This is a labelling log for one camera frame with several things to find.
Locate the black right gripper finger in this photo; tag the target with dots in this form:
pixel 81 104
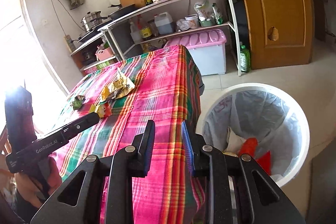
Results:
pixel 101 185

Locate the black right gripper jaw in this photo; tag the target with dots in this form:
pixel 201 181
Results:
pixel 72 129

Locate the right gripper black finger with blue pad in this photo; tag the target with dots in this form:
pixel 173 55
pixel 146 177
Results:
pixel 238 190

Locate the red snack packet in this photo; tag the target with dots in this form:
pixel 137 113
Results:
pixel 265 162

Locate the red plastic bag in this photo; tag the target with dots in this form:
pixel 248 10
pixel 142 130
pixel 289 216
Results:
pixel 249 147

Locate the beige paper cup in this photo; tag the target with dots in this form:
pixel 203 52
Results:
pixel 234 142

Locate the white trash bin with liner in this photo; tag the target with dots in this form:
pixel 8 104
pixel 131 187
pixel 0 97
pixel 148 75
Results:
pixel 267 113

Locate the person's left hand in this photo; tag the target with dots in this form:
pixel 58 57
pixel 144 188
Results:
pixel 28 188

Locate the small green wrapper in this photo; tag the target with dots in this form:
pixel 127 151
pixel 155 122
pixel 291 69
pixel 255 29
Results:
pixel 78 102

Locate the small yellow packet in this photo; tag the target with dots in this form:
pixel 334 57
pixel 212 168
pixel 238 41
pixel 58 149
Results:
pixel 103 110

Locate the large yellow snack bag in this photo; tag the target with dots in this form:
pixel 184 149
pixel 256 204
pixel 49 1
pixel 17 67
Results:
pixel 120 86

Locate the pink plaid tablecloth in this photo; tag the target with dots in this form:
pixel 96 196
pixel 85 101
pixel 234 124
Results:
pixel 167 83

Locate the white power strip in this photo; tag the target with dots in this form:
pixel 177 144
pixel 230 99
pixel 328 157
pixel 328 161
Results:
pixel 69 43

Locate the pink plastic basket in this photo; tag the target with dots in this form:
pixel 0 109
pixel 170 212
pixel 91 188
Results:
pixel 103 53

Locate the steel steamer pot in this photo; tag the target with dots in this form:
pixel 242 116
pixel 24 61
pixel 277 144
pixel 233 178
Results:
pixel 91 20

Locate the yellow label vinegar bottle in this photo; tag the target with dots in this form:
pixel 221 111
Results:
pixel 144 28

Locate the white metal shelf rack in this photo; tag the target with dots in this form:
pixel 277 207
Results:
pixel 124 38

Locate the black frying pan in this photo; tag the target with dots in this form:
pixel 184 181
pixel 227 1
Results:
pixel 121 11

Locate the green bottle on floor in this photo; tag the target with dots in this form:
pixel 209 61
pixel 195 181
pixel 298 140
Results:
pixel 245 60

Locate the pink lid storage box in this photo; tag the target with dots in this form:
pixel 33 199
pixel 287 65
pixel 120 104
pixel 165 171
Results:
pixel 207 48

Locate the white oil jug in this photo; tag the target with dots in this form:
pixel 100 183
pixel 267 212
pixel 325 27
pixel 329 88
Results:
pixel 164 23

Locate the white plastic tub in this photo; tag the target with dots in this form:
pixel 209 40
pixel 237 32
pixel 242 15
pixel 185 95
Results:
pixel 193 21

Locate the wooden door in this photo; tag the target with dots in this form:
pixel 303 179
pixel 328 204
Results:
pixel 280 32

